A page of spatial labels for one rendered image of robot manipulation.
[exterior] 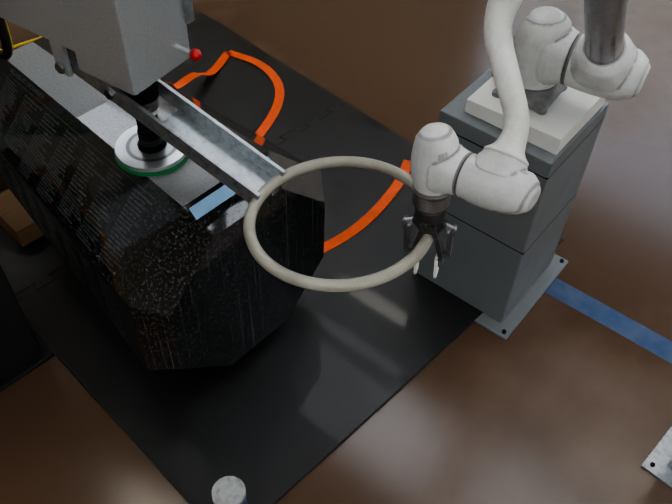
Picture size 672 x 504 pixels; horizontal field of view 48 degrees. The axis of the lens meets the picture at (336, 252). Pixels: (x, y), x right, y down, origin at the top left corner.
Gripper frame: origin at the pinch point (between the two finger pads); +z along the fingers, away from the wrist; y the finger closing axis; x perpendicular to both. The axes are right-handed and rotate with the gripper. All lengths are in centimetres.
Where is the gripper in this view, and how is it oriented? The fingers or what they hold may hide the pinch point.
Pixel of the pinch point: (426, 263)
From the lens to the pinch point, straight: 192.9
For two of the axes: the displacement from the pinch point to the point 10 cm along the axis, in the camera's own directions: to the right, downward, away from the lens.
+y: -9.5, -2.0, 2.4
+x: -3.1, 6.8, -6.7
